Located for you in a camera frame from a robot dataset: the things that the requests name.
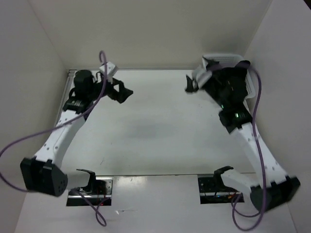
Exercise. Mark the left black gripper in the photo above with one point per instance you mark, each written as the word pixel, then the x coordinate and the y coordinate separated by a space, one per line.
pixel 124 93

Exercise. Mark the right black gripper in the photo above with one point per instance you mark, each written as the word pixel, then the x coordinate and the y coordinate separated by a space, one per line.
pixel 190 88

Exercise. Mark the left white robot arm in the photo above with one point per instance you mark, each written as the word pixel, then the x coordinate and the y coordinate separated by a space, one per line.
pixel 42 173

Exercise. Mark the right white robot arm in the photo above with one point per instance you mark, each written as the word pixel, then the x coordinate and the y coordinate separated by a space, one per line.
pixel 227 87

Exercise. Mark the white perforated plastic basket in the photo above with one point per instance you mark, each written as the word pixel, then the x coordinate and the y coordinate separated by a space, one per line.
pixel 217 61

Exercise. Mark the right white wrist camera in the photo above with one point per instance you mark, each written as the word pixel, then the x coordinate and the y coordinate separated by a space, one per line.
pixel 201 75

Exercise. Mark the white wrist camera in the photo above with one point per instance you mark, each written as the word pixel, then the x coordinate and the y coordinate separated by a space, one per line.
pixel 201 75
pixel 108 70

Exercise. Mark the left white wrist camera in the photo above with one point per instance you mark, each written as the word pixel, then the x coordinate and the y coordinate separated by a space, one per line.
pixel 108 70

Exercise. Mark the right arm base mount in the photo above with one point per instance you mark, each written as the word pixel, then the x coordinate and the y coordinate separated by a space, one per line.
pixel 211 194

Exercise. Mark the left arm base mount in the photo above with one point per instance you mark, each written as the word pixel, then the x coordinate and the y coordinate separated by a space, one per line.
pixel 100 193

